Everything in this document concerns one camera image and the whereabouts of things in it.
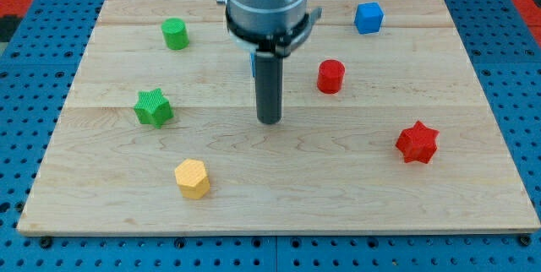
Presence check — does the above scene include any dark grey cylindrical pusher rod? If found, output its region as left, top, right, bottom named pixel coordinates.
left=254, top=54, right=283, bottom=125

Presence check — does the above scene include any black clamp ring mount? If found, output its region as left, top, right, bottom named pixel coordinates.
left=225, top=7, right=322, bottom=57

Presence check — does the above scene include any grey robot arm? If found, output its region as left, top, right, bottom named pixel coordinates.
left=221, top=0, right=322, bottom=125

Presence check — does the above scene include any blue block behind rod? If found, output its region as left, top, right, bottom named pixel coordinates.
left=250, top=53, right=256, bottom=78

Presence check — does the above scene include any red cylinder block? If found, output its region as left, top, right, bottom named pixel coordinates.
left=316, top=59, right=346, bottom=94

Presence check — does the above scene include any blue cube block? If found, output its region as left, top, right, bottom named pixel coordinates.
left=354, top=2, right=384, bottom=35

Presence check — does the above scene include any green cylinder block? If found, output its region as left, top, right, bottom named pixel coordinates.
left=161, top=18, right=189, bottom=50

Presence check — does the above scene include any green star block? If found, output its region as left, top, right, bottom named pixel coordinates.
left=134, top=88, right=174, bottom=128

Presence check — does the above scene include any wooden board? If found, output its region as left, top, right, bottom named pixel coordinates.
left=17, top=0, right=540, bottom=237

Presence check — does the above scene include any yellow hexagon block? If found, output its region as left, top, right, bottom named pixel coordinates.
left=174, top=159, right=210, bottom=199

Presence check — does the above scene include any red star block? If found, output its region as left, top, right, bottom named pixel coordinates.
left=395, top=121, right=440, bottom=164

